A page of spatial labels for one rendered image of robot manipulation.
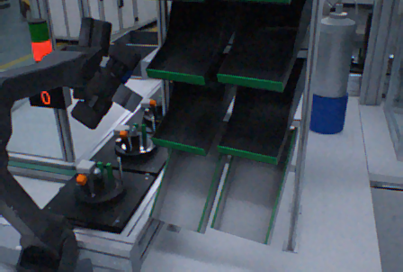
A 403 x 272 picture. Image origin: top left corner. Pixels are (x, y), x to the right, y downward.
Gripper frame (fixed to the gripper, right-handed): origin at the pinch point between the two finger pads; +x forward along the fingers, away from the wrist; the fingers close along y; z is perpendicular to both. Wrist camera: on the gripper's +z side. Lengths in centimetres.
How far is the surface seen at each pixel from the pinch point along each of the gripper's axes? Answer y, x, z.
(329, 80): -46, 71, -45
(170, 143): 3.1, 1.4, -17.2
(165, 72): -8.7, -6.8, -9.6
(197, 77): -11.1, -9.0, -16.0
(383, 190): -20, 60, -80
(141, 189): 19.8, 26.6, -13.9
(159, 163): 12.2, 38.7, -12.5
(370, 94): -59, 105, -67
